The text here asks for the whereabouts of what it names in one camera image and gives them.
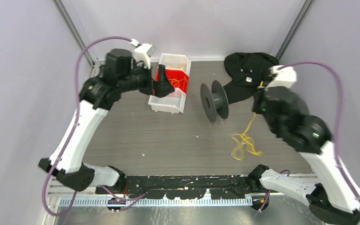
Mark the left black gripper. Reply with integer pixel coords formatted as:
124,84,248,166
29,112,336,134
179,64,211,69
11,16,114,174
119,59,175,98

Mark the black cable spool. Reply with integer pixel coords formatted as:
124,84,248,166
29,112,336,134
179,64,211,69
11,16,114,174
200,80,229,123

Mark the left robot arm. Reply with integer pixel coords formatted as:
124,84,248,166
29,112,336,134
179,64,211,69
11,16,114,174
38,49,175,194

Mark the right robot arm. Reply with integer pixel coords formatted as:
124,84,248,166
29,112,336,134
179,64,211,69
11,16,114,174
248,86,360,225

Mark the red plastic bin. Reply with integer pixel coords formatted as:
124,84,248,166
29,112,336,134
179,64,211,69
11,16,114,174
166,69,189,94

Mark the white plastic bin far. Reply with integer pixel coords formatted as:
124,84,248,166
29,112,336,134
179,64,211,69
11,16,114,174
159,53,192,76

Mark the white plastic bin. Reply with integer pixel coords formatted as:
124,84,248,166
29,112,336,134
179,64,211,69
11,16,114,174
159,53,192,76
148,88,187,114

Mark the white plastic bin near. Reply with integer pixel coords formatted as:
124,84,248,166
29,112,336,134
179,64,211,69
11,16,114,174
148,88,187,114

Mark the black cloth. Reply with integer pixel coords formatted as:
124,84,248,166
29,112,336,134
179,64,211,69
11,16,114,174
224,52,280,104

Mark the yellow cable in red bin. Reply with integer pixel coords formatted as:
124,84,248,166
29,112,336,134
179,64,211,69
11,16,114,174
167,75,188,90

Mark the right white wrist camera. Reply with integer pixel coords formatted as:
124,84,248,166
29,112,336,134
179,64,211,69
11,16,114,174
264,65,297,90

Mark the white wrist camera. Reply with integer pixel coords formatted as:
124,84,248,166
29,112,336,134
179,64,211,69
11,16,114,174
130,39,156,69
264,65,297,90

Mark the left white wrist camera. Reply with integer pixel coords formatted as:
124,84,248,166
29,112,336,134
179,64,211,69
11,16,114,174
130,39,156,69

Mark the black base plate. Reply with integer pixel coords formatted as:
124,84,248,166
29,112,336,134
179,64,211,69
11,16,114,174
96,175,266,200

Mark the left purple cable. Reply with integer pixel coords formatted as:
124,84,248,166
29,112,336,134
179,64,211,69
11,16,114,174
41,36,150,217

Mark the slotted cable duct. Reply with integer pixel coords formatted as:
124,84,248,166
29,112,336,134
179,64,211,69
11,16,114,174
73,196,253,207

